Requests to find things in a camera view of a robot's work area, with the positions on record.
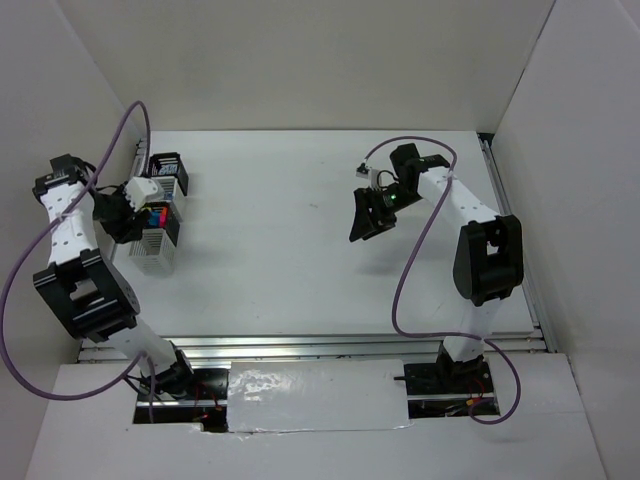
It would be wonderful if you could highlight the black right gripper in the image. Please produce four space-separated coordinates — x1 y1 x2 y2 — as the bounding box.
350 182 424 242

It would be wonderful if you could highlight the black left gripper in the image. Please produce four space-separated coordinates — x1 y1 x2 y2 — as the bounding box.
92 180 153 245

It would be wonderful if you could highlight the blue cap black highlighter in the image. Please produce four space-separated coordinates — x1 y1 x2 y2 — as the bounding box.
147 212 160 228

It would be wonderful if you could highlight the pink cap black highlighter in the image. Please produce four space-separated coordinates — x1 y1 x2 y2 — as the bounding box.
158 207 169 228

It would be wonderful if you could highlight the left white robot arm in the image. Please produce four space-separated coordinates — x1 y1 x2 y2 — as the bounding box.
33 154 198 400

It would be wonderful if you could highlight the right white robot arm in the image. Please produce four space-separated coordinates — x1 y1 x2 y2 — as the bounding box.
349 136 524 392

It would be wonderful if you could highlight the near white mesh container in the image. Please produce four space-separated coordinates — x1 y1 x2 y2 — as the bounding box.
128 229 176 277

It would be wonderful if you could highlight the white mesh container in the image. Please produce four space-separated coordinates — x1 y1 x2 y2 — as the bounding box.
155 176 186 214
128 229 176 277

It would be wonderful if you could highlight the near black mesh container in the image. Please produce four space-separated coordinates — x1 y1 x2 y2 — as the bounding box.
144 202 180 246

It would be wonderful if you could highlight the black mesh container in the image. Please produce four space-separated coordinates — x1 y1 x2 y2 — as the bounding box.
144 202 180 246
147 152 189 196

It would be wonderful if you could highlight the far white mesh container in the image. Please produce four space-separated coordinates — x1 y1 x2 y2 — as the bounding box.
155 176 186 214

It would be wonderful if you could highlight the far black mesh container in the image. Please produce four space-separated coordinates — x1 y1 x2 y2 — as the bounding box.
147 152 189 196

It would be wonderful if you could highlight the white foil cover plate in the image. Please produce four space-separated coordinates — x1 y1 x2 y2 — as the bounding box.
227 359 410 433

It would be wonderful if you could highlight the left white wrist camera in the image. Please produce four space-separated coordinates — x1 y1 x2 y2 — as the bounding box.
124 177 165 212

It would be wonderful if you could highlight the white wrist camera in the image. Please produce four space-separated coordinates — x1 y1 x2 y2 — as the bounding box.
124 177 165 212
356 160 382 190

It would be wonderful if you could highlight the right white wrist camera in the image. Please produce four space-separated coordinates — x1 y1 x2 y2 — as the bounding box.
356 160 382 190

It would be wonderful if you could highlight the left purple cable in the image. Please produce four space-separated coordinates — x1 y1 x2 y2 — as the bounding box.
0 100 156 425

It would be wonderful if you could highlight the purple cable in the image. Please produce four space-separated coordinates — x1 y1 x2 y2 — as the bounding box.
362 137 524 425
0 100 156 425

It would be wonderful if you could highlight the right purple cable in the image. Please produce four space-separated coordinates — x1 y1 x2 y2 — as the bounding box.
362 137 524 425

